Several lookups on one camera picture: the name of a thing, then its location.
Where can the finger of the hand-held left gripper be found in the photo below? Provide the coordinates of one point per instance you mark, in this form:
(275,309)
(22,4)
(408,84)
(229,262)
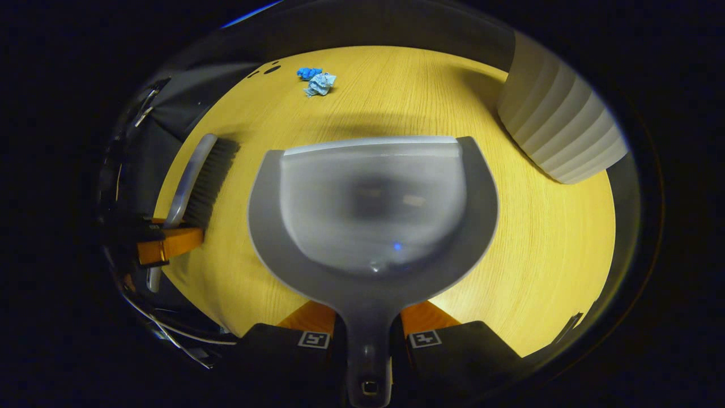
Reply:
(175,245)
(170,222)

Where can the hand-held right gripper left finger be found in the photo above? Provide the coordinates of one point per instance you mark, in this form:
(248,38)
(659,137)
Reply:
(283,362)

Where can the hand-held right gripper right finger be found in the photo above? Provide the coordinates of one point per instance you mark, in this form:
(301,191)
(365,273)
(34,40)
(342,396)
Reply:
(459,362)

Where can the small grey broom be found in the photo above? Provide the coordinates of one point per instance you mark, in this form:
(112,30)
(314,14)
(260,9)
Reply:
(192,170)

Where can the grey dustpan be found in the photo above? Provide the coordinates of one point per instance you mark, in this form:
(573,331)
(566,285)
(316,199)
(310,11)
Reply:
(374,198)

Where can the dark blue paper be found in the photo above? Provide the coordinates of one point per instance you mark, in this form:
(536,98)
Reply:
(308,73)

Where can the light blue paper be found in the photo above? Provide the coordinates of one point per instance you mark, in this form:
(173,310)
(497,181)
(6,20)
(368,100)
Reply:
(320,85)

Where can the white ribbed garbage bin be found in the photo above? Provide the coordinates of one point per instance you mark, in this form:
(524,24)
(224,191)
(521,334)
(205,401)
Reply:
(561,124)

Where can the wooden desktop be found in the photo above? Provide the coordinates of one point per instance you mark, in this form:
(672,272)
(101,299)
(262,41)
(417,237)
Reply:
(396,96)

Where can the silver cloth clip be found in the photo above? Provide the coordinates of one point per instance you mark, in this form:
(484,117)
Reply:
(144,116)

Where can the black desk edge bracket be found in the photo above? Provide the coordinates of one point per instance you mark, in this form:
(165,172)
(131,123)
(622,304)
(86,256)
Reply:
(569,327)

